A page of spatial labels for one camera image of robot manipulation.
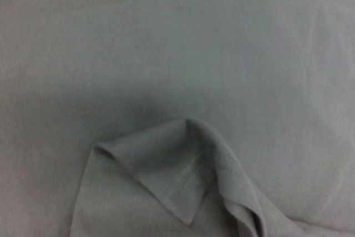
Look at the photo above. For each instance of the dark green shirt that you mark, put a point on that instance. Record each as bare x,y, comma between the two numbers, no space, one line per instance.
177,81

